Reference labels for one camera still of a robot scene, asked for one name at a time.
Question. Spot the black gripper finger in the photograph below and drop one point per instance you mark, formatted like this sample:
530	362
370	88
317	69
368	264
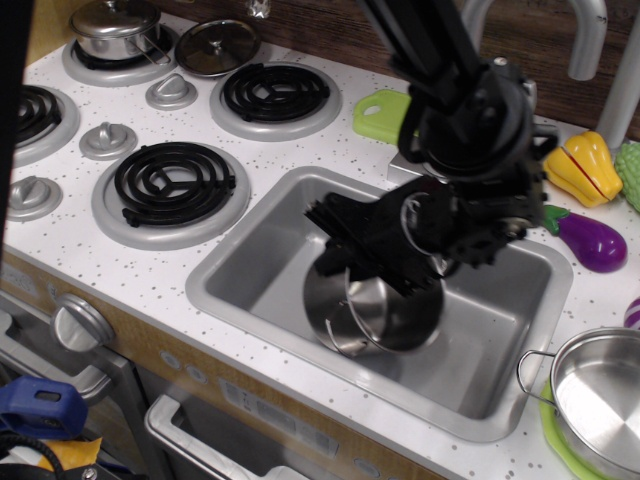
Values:
337	257

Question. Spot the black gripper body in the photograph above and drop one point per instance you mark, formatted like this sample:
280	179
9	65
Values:
400	237

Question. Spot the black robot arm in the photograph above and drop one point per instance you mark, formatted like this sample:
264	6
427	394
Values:
470	120

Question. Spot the grey metal sink basin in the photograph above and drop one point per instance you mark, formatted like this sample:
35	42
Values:
465	381

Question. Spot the dark glass pot lid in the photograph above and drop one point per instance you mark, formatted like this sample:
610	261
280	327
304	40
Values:
216	48

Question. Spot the small lidded steel pot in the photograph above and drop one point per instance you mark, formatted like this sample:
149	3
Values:
119	30

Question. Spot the green cutting board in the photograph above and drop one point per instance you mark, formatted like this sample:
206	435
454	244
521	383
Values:
380	116

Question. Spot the back right stove burner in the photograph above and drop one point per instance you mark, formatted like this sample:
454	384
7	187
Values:
275	102

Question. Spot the stove burner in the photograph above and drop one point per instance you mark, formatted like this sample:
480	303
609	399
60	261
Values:
170	196
47	120
101	73
275	102

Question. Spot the front right stove burner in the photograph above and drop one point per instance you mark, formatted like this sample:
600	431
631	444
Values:
170	196

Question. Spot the yellow toy bell pepper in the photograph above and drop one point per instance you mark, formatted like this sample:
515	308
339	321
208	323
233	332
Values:
583	168

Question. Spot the purple toy eggplant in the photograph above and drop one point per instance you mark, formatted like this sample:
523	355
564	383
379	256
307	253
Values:
596	246

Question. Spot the green plate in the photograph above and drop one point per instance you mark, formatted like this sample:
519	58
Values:
557	443

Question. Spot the silver stove knob top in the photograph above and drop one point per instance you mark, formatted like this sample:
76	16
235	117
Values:
172	93

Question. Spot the silver stove knob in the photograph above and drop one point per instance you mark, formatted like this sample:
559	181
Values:
108	142
172	93
32	198

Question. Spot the green toy vegetable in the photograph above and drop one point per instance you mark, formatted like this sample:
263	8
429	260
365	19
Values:
627	166

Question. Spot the white vertical pole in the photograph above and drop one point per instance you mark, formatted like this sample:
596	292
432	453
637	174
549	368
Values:
623	98

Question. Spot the purple striped toy onion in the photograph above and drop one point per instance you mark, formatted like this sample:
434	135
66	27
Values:
632	315

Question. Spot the silver stove knob middle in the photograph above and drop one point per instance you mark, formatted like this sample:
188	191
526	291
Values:
108	142

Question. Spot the back left stove burner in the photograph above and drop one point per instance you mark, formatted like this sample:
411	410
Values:
101	73

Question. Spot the silver oven dial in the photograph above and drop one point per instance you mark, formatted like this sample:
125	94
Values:
79	327

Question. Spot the silver faucet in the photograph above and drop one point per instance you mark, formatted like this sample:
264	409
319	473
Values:
592	21

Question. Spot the silver stove knob lower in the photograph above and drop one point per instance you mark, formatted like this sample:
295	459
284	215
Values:
32	198

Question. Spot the blue clamp tool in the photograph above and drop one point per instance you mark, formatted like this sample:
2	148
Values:
42	409

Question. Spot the silver dishwasher door handle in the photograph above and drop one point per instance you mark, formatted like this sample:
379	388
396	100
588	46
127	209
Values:
206	443

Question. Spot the steel pan with handle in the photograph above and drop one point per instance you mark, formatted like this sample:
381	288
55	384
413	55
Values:
594	387

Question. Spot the silver oven door handle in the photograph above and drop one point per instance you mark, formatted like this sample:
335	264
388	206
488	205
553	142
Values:
29	348

